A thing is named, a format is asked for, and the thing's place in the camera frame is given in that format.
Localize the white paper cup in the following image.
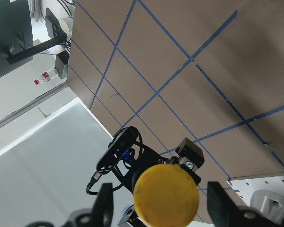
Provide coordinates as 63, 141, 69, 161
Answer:
59, 16, 73, 35

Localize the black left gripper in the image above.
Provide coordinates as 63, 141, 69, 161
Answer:
113, 138, 204, 192

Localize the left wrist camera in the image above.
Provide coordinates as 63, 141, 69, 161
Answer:
96, 126, 139, 175

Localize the yellow push button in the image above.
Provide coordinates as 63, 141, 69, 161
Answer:
133, 164, 199, 227

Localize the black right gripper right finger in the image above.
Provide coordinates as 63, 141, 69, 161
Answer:
207, 182, 284, 227

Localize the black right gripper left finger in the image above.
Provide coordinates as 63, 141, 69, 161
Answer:
26, 182, 115, 227

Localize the plastic water bottle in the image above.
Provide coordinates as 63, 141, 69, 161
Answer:
34, 68, 58, 85

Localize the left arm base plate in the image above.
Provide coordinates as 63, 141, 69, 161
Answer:
227, 173, 284, 206

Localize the brown paper table cover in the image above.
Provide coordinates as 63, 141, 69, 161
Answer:
67, 0, 284, 223

